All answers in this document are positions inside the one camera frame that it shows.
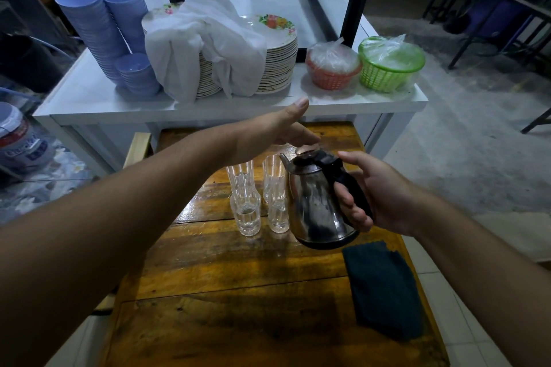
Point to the person's left hand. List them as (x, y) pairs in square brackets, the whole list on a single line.
[(258, 134)]

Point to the person's right hand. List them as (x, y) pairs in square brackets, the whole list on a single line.
[(387, 199)]

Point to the person's left thumb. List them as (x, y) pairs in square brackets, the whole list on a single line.
[(293, 111)]

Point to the person's right thumb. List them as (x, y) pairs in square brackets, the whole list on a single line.
[(356, 159)]

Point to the person's left forearm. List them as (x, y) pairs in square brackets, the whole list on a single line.
[(107, 224)]

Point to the person's right forearm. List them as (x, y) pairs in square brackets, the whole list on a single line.
[(486, 276)]

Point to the orange plastic basket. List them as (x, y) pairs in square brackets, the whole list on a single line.
[(331, 80)]

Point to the stack of floral plates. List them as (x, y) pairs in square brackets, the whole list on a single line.
[(206, 78), (277, 57)]

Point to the clear drinking glass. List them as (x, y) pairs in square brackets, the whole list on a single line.
[(273, 171), (241, 177), (278, 216), (247, 218)]

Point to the clear plastic bag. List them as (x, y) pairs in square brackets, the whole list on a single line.
[(333, 57), (389, 52)]

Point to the green plastic basket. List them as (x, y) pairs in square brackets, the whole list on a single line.
[(381, 76)]

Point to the white crumpled cloth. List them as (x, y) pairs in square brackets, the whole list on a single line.
[(202, 40)]

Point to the dark teal cloth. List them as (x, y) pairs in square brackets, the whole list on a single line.
[(383, 289)]

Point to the short stack of blue bowls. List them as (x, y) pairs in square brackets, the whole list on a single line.
[(137, 74)]

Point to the wooden table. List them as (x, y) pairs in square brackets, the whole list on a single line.
[(241, 293)]

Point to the black metal stool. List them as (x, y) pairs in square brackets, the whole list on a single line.
[(437, 1)]

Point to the black chair leg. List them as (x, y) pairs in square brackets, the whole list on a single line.
[(536, 121)]

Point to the white serving counter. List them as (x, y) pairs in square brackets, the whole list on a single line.
[(107, 100)]

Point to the tall stack of blue bowls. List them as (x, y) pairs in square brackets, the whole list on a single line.
[(129, 14), (92, 31)]

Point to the blue plastic barrel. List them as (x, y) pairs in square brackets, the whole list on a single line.
[(499, 9)]

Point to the white paint bucket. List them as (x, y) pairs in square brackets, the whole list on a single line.
[(21, 143)]

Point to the black metal frame table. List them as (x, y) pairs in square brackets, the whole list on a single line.
[(516, 18)]

